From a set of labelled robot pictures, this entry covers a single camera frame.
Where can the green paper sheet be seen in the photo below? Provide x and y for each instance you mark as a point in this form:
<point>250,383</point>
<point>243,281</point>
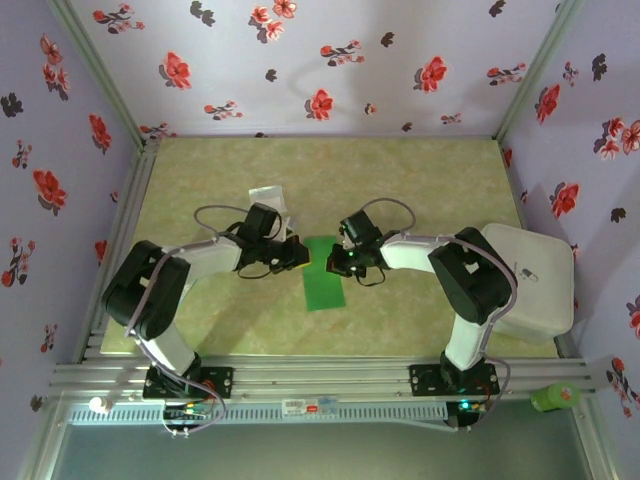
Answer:
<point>325,292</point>

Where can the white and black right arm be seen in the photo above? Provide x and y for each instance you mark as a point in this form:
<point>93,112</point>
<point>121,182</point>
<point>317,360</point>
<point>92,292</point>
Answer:
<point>470,280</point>

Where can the clear plastic bag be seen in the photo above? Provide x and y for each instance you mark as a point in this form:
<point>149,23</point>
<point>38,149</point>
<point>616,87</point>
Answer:
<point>265,194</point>

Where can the small red label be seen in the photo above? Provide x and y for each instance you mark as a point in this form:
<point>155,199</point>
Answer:
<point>313,408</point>

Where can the white barcode label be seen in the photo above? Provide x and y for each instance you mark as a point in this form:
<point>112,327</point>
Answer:
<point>293,407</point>

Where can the small circuit board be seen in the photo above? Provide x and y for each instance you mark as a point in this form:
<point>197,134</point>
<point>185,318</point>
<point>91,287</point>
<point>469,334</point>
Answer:
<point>467,407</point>
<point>187,411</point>

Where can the white storage box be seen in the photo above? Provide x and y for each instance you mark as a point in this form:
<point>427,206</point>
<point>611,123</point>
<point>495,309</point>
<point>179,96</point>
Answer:
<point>542,290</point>

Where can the small white cap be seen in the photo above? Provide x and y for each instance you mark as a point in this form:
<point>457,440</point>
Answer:
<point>100,404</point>

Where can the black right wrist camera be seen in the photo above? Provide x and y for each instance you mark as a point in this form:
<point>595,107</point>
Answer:
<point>359,227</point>

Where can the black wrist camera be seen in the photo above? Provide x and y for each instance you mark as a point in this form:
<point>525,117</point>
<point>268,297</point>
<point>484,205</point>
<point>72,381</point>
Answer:
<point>359,227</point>
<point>262,220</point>

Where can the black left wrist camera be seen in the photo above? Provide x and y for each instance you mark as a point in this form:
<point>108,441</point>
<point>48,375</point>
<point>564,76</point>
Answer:
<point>262,220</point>

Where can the aluminium mounting rail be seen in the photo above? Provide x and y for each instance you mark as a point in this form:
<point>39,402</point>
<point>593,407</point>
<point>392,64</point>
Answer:
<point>320,375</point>

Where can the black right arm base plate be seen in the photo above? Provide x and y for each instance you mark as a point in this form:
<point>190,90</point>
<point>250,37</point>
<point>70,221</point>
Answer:
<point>425,380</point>

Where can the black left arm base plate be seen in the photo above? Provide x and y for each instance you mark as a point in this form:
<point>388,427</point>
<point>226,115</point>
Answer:
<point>220,382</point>

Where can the aluminium frame post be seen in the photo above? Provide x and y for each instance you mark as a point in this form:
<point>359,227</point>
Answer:
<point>101,70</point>
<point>536,70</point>
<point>590,440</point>
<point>45,440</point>

